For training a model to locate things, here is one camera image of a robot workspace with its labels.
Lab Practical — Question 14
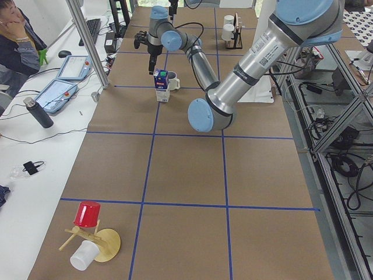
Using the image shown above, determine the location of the black computer keyboard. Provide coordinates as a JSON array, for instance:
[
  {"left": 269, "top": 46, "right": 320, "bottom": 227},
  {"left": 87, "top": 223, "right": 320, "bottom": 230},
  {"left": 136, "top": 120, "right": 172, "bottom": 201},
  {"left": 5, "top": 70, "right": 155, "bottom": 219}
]
[{"left": 86, "top": 19, "right": 101, "bottom": 44}]

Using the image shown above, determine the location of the black computer mouse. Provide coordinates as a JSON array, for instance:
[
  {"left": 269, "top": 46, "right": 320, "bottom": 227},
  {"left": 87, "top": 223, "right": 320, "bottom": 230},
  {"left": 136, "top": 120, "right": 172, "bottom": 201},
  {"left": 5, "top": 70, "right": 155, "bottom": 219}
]
[{"left": 58, "top": 50, "right": 72, "bottom": 58}]

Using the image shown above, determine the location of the teach pendant tablet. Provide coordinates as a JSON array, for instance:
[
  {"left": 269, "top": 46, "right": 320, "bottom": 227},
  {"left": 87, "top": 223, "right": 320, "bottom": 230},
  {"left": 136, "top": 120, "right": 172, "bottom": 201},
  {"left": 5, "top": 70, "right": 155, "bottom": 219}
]
[
  {"left": 57, "top": 55, "right": 92, "bottom": 82},
  {"left": 35, "top": 79, "right": 78, "bottom": 114}
]

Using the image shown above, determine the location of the white plastic cup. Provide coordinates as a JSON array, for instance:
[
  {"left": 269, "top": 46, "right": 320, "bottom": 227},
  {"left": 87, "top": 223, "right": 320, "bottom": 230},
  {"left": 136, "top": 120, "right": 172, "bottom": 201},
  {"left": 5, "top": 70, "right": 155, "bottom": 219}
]
[{"left": 70, "top": 240, "right": 100, "bottom": 271}]

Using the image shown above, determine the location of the near teach pendant tablet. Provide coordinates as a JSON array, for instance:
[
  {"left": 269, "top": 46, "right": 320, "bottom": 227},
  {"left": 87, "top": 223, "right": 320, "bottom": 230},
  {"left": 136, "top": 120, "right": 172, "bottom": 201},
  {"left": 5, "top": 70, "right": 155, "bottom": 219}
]
[{"left": 35, "top": 79, "right": 78, "bottom": 114}]

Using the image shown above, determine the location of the black water bottle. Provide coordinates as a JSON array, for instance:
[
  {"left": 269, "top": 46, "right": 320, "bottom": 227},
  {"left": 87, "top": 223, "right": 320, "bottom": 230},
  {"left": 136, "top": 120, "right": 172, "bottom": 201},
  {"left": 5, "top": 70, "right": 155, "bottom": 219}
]
[{"left": 23, "top": 97, "right": 54, "bottom": 128}]

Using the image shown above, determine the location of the black box on table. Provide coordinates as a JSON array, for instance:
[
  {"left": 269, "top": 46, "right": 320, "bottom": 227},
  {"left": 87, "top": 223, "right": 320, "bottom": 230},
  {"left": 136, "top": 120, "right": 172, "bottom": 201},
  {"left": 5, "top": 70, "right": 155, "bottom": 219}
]
[{"left": 104, "top": 31, "right": 117, "bottom": 54}]

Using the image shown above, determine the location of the small black device with cable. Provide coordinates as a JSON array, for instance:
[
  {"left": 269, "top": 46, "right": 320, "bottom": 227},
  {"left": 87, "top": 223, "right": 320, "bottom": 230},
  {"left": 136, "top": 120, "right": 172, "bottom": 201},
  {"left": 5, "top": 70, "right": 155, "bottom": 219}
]
[{"left": 22, "top": 160, "right": 45, "bottom": 175}]

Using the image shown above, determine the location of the small metal cup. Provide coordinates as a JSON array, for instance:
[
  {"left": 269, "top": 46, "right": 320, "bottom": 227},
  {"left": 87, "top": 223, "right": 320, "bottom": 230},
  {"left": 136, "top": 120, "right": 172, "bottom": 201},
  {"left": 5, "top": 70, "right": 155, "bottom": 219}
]
[{"left": 91, "top": 92, "right": 100, "bottom": 102}]

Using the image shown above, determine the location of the blue white milk carton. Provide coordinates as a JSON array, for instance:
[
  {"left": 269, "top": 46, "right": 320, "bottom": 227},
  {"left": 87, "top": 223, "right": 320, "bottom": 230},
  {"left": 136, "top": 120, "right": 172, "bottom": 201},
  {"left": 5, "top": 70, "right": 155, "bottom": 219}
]
[{"left": 153, "top": 68, "right": 170, "bottom": 103}]

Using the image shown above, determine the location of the wooden cup tree stand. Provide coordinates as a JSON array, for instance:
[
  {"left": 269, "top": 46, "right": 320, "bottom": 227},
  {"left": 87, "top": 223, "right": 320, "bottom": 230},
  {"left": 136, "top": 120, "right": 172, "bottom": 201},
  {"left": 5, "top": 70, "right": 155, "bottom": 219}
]
[{"left": 58, "top": 220, "right": 121, "bottom": 263}]

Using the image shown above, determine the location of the white cup right on rack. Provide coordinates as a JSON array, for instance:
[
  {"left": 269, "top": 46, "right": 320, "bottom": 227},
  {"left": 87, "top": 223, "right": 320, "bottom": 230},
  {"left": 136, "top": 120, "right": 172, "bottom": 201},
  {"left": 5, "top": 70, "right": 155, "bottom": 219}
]
[{"left": 221, "top": 23, "right": 235, "bottom": 41}]

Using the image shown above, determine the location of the red plastic cup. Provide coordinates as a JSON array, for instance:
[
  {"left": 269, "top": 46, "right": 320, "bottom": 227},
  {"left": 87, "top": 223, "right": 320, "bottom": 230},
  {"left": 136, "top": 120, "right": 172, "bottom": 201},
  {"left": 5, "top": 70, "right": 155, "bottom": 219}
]
[{"left": 73, "top": 201, "right": 101, "bottom": 228}]

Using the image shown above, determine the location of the green plastic figure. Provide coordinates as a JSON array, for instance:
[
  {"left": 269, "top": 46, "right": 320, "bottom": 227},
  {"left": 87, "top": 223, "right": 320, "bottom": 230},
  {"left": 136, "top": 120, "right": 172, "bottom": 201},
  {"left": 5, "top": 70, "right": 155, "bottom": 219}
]
[{"left": 38, "top": 49, "right": 48, "bottom": 66}]

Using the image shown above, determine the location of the white cup left on rack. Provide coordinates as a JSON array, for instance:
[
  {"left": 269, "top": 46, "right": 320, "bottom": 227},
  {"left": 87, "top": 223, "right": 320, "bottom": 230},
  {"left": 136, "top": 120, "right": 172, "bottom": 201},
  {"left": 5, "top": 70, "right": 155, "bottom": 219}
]
[{"left": 224, "top": 15, "right": 235, "bottom": 25}]

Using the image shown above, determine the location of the white mug with handle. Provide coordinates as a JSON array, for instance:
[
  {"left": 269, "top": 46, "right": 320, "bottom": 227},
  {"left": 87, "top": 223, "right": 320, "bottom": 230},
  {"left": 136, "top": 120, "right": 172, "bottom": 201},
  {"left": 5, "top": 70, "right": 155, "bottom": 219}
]
[{"left": 167, "top": 71, "right": 181, "bottom": 91}]

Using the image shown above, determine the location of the seated person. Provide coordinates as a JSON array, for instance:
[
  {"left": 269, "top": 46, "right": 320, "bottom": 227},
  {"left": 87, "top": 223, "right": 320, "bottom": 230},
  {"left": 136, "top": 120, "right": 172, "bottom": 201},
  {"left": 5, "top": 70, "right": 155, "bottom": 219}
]
[{"left": 1, "top": 1, "right": 47, "bottom": 97}]

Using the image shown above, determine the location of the white cup on rack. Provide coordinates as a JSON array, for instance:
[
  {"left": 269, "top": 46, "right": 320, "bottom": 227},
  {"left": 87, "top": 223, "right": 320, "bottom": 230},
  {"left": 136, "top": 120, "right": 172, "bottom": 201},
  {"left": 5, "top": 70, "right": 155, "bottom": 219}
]
[
  {"left": 224, "top": 15, "right": 235, "bottom": 25},
  {"left": 221, "top": 23, "right": 235, "bottom": 41}
]

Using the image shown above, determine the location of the far teach pendant tablet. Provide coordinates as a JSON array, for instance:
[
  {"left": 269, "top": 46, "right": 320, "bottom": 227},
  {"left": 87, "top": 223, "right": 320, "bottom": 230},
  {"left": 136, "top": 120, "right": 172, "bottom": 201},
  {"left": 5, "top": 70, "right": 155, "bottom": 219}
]
[{"left": 57, "top": 55, "right": 92, "bottom": 82}]

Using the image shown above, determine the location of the aluminium frame post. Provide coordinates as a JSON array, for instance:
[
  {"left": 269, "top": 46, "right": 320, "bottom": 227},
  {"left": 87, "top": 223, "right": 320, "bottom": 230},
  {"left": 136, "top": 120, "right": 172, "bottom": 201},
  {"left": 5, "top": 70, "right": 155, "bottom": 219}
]
[{"left": 66, "top": 0, "right": 109, "bottom": 89}]

